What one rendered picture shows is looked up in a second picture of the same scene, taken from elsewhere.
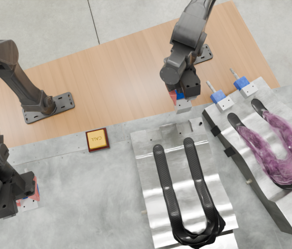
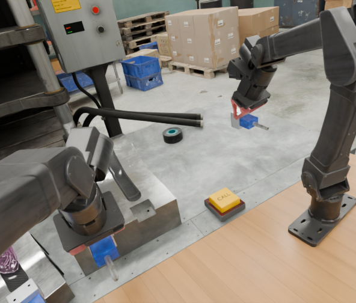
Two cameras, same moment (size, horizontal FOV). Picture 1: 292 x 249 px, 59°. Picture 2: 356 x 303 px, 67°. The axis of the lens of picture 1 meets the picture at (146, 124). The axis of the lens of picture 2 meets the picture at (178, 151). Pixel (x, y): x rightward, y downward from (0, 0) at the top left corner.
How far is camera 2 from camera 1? 83 cm
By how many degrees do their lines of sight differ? 73
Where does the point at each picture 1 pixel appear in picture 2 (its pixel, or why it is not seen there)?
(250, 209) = not seen: hidden behind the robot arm
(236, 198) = not seen: hidden behind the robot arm
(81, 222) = (202, 152)
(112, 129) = (213, 224)
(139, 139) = (161, 197)
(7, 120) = not seen: outside the picture
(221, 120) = (40, 272)
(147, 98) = (177, 287)
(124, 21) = not seen: outside the picture
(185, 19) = (42, 156)
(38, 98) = (313, 156)
